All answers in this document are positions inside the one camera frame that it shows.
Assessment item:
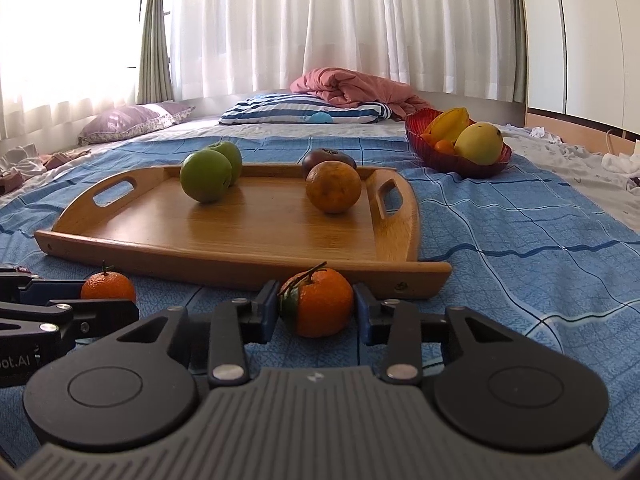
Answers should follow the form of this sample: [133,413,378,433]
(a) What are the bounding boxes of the small mandarin without leaf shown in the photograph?
[80,261,137,302]

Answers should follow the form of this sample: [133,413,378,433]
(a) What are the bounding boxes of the small mandarin with leaf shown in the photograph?
[278,262,354,338]

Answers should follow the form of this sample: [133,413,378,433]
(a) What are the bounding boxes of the brownish orange fruit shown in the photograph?
[305,160,361,214]

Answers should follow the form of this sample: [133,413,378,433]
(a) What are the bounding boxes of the smooth green apple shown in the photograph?
[179,148,232,204]

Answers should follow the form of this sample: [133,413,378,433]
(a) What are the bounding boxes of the green apple with stem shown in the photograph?
[207,141,243,185]

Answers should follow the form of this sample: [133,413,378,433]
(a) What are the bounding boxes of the wooden serving tray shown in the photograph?
[35,164,451,299]

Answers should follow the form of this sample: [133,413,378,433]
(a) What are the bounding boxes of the brown cloth at left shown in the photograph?
[40,148,91,171]

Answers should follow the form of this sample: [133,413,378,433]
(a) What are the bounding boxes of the small orange in bowl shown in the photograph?
[434,139,456,156]

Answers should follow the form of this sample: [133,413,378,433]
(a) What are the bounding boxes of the purple floral pillow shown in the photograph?
[78,101,194,145]

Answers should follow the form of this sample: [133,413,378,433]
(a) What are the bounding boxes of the red glass fruit bowl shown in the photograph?
[405,108,512,179]

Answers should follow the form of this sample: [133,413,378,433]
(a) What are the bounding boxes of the blue striped pillow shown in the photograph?
[219,93,392,126]

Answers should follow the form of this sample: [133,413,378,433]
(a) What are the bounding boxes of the pink blanket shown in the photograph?
[290,67,432,120]

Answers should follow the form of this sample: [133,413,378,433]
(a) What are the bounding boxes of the green side curtain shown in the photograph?
[136,0,174,104]

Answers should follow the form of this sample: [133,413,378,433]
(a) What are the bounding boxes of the right green curtain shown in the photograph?
[512,0,528,105]

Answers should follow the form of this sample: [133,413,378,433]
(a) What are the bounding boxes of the white crumpled clothes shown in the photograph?
[602,153,640,179]

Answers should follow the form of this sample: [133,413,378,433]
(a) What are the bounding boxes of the white sheer curtain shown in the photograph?
[165,0,515,102]

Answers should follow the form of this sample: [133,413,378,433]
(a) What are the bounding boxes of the white wardrobe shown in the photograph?
[524,0,639,133]

